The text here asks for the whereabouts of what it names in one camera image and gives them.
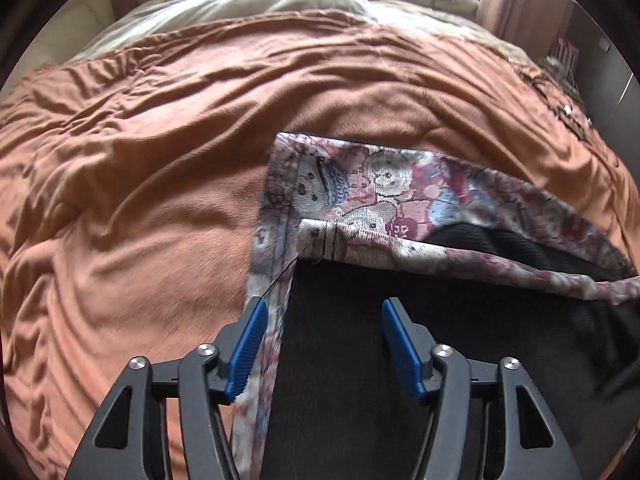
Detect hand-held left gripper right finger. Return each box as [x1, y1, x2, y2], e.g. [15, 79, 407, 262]
[381, 297, 583, 480]

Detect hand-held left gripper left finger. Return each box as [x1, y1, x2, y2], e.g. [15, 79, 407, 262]
[64, 296, 268, 480]

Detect black pants with printed lining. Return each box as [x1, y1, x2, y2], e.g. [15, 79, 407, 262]
[230, 132, 640, 480]

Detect orange-brown blanket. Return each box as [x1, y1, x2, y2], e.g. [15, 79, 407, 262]
[0, 10, 636, 480]

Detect grey wardrobe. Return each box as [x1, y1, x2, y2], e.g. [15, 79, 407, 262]
[565, 0, 640, 161]

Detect beige pillow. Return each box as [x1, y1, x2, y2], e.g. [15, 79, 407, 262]
[65, 0, 506, 66]

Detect cream padded headboard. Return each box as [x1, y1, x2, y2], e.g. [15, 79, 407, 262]
[15, 0, 116, 68]

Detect black cables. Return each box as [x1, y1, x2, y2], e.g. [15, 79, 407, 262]
[512, 62, 596, 141]

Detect rack of items by wall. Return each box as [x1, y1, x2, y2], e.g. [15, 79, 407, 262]
[547, 37, 581, 68]

